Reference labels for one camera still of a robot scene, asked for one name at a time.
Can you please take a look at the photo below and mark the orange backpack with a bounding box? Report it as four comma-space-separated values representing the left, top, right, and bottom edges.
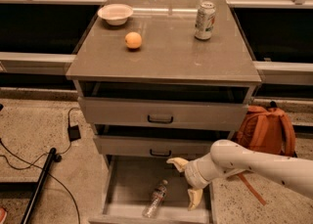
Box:
233, 101, 298, 206

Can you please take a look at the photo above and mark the red white shoe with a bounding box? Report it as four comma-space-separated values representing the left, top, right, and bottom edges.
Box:
0, 207, 7, 224

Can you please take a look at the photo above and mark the white bowl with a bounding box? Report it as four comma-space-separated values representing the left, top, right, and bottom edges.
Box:
97, 4, 133, 25

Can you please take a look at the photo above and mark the white green soda can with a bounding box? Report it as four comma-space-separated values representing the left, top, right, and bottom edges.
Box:
195, 2, 216, 40

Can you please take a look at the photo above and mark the grey drawer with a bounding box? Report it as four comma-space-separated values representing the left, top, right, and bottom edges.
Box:
88, 157, 212, 224
78, 82, 248, 131
94, 126, 233, 158

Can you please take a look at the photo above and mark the grey top drawer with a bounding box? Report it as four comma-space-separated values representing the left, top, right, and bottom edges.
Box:
78, 82, 248, 131

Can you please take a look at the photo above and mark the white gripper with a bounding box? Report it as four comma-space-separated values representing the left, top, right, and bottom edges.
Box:
166, 157, 213, 210

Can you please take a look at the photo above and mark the black pole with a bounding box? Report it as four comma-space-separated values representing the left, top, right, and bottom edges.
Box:
21, 148, 57, 224

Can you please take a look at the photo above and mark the grey bottom drawer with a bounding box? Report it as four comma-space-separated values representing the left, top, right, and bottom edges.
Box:
88, 157, 212, 224

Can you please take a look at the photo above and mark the black cable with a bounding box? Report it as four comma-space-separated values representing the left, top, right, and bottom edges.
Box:
0, 107, 82, 224

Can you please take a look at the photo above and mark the clear plastic water bottle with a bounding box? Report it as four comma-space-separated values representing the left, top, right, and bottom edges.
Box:
142, 180, 168, 218

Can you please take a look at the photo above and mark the grey drawer cabinet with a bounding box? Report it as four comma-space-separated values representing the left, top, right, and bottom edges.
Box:
67, 0, 261, 224

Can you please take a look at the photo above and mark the grey middle drawer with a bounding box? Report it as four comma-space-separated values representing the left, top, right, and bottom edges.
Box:
94, 126, 233, 158

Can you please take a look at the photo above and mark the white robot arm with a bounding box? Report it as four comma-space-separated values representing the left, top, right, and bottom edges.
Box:
166, 140, 313, 210

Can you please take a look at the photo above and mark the orange fruit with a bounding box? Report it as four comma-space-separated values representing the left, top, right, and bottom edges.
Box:
125, 32, 142, 49

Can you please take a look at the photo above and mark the black power adapter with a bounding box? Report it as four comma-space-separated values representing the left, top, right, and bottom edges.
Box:
67, 125, 81, 142

